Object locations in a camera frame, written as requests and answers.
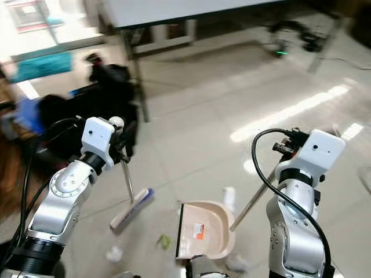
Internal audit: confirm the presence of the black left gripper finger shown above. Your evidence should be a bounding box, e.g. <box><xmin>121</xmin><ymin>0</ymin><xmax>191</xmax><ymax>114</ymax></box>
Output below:
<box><xmin>118</xmin><ymin>120</ymin><xmax>139</xmax><ymax>149</ymax></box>

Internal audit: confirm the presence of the broom with blue bristles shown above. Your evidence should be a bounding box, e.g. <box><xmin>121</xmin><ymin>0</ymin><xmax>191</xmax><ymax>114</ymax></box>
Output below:
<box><xmin>109</xmin><ymin>116</ymin><xmax>156</xmax><ymax>234</ymax></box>

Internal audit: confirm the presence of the beige long-handled dustpan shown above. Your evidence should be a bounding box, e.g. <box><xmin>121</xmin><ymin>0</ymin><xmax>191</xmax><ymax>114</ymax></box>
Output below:
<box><xmin>175</xmin><ymin>158</ymin><xmax>285</xmax><ymax>260</ymax></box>

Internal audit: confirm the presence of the teal floor mat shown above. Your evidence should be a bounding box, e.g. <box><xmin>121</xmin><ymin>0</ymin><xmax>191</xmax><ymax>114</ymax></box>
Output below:
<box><xmin>12</xmin><ymin>52</ymin><xmax>72</xmax><ymax>83</ymax></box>

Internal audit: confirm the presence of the black bag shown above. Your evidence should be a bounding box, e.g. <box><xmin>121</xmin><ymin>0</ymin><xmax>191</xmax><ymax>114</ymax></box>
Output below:
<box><xmin>37</xmin><ymin>63</ymin><xmax>140</xmax><ymax>158</ymax></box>

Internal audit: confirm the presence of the blue cloth item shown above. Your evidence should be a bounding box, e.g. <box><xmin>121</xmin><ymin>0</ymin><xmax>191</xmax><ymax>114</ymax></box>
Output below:
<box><xmin>14</xmin><ymin>96</ymin><xmax>45</xmax><ymax>134</ymax></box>

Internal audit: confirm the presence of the long white paper scrap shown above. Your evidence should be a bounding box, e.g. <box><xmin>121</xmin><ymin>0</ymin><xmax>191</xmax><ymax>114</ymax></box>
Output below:
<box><xmin>223</xmin><ymin>186</ymin><xmax>237</xmax><ymax>213</ymax></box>

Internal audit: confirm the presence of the green paper scrap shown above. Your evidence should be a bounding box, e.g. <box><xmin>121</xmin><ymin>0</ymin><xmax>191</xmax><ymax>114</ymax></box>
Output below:
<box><xmin>156</xmin><ymin>233</ymin><xmax>173</xmax><ymax>251</ymax></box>

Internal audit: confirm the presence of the white crumpled plastic wrapper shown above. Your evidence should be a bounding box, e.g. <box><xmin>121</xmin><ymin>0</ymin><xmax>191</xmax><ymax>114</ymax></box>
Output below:
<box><xmin>105</xmin><ymin>246</ymin><xmax>123</xmax><ymax>263</ymax></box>

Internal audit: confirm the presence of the red framed sign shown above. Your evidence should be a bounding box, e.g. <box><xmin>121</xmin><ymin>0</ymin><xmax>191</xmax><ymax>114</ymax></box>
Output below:
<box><xmin>15</xmin><ymin>0</ymin><xmax>54</xmax><ymax>33</ymax></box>

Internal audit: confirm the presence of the robot right leg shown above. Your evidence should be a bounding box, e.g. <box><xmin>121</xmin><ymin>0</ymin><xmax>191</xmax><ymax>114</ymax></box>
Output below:
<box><xmin>188</xmin><ymin>257</ymin><xmax>251</xmax><ymax>278</ymax></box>

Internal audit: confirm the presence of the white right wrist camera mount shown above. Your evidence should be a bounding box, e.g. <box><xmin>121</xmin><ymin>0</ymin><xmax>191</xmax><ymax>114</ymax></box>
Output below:
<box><xmin>275</xmin><ymin>129</ymin><xmax>346</xmax><ymax>175</ymax></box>

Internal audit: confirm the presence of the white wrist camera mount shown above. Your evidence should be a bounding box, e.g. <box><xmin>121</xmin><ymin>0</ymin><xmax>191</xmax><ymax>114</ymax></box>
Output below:
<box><xmin>275</xmin><ymin>129</ymin><xmax>346</xmax><ymax>175</ymax></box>
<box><xmin>81</xmin><ymin>117</ymin><xmax>117</xmax><ymax>160</ymax></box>

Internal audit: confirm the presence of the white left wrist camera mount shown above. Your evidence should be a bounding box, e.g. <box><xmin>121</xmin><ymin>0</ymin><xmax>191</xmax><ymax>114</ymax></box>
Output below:
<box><xmin>81</xmin><ymin>117</ymin><xmax>117</xmax><ymax>160</ymax></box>

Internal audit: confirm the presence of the black device with cables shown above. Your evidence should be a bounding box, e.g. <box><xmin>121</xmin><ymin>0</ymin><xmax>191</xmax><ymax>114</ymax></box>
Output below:
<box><xmin>269</xmin><ymin>20</ymin><xmax>329</xmax><ymax>57</ymax></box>

